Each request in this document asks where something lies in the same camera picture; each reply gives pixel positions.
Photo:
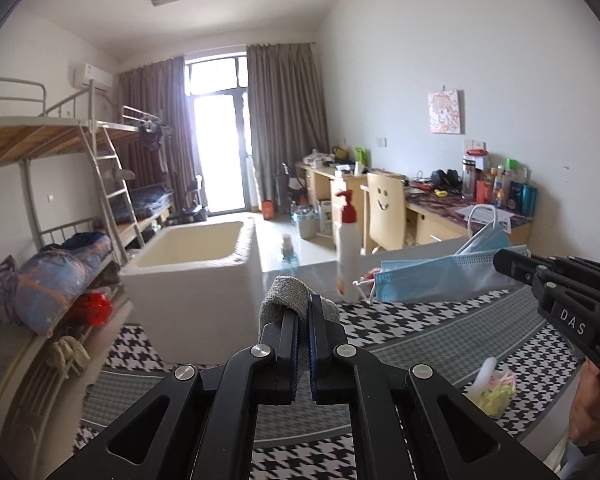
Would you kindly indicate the brown curtain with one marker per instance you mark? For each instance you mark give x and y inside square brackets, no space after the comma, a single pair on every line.
[155,95]
[287,120]

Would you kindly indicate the large metal bunk bed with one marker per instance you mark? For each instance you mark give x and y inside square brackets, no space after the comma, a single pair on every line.
[30,135]

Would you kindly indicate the patterned desk cover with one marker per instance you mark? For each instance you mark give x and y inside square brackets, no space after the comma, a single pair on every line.
[435,205]

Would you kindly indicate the wooden desk with boxes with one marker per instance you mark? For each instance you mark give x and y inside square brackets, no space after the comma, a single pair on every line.
[320,185]

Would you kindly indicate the plastic bag with green contents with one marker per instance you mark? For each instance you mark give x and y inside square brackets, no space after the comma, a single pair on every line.
[500,395]

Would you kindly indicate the black trolley cart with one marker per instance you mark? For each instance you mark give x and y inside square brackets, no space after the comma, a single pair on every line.
[291,185]

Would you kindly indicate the beige cloth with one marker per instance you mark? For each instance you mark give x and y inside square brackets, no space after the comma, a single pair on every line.
[67,355]

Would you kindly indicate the wooden desk with cover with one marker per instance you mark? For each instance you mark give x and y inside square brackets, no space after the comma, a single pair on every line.
[435,232]

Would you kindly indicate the red plastic bag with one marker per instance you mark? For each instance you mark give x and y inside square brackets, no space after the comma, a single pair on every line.
[94,309]

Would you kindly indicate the grey knit cloth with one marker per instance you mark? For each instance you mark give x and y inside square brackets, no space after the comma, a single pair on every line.
[282,292]

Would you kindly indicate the red snack packet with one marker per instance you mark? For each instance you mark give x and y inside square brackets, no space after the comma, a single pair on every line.
[365,280]

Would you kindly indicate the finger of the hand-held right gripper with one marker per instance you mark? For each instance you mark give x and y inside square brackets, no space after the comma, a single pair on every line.
[515,265]

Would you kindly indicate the blue face mask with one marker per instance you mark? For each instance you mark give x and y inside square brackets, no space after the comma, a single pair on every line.
[430,275]
[485,237]

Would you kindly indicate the white trash bin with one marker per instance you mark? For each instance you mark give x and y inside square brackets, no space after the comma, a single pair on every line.
[306,222]

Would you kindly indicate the green paper bag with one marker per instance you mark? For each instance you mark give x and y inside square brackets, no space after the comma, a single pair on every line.
[362,156]

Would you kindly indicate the white foam box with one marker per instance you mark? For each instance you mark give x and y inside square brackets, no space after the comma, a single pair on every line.
[200,300]

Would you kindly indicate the red floor bag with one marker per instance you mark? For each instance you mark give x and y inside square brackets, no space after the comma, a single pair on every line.
[268,210]

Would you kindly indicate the blue orange quilt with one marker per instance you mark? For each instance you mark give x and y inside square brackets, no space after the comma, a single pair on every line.
[55,280]

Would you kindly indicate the black headphones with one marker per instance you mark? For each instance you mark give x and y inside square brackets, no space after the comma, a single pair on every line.
[445,179]

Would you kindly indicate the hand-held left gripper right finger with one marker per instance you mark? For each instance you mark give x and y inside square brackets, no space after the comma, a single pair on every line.
[314,360]

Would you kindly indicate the wooden smiley chair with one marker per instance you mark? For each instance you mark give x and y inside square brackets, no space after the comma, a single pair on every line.
[382,205]

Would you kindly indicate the white air conditioner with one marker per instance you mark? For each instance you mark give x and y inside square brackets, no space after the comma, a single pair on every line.
[92,76]

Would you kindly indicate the glass balcony door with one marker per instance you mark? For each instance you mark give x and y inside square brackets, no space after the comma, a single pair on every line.
[220,150]

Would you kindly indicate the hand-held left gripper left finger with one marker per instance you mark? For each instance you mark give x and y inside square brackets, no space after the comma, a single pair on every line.
[292,355]

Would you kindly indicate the dark hanging clothes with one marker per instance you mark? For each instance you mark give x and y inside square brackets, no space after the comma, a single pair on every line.
[152,136]

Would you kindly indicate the small metal bunk bed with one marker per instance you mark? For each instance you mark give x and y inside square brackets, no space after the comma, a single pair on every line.
[150,200]

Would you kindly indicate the clear blue spray bottle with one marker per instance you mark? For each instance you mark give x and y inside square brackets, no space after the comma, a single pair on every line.
[289,255]

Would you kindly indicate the houndstooth tablecloth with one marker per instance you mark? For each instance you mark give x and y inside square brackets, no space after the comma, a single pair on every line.
[430,340]

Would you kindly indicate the black folding chair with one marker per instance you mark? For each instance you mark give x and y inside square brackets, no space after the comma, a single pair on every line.
[195,200]

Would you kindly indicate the white plastic bag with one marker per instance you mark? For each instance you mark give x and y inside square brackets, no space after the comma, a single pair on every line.
[482,377]

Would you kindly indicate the row of toiletry bottles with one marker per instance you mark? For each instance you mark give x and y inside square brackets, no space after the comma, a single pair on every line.
[505,190]

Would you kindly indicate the pink wall poster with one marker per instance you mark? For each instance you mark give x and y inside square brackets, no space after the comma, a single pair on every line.
[446,111]

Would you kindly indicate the person's right hand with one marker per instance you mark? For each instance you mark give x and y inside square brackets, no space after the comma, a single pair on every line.
[587,410]

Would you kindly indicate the white red pump bottle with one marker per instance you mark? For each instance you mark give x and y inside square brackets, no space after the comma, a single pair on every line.
[347,260]

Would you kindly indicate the printed paper sheets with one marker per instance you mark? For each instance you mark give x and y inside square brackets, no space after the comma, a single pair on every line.
[462,212]

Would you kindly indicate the metal bed ladder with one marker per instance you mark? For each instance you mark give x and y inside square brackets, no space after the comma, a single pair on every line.
[115,185]

